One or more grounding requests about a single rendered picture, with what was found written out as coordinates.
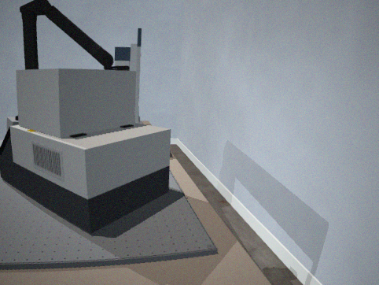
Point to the white benchtop lab instrument with lid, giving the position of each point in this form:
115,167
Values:
90,179

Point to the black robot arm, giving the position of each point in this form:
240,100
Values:
29,13

